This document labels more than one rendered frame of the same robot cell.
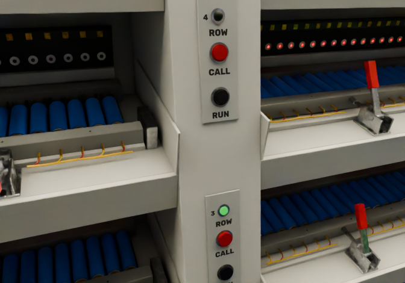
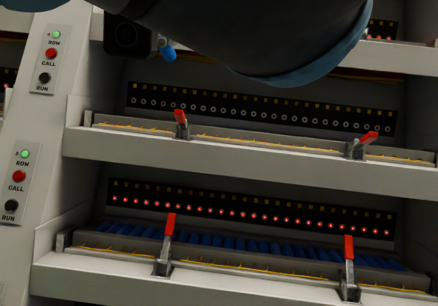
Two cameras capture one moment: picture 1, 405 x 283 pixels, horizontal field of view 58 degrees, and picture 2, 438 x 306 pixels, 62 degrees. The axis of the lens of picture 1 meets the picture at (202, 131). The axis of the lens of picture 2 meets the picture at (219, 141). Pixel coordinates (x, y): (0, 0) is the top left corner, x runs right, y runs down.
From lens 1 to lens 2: 0.41 m
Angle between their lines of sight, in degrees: 37
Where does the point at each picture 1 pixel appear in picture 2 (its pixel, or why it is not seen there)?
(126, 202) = (429, 185)
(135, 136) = (429, 157)
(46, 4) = (395, 67)
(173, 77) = not seen: outside the picture
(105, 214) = (413, 191)
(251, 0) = not seen: outside the picture
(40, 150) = (368, 151)
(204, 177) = not seen: outside the picture
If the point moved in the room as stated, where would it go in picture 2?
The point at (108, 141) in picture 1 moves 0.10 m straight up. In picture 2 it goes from (410, 155) to (410, 97)
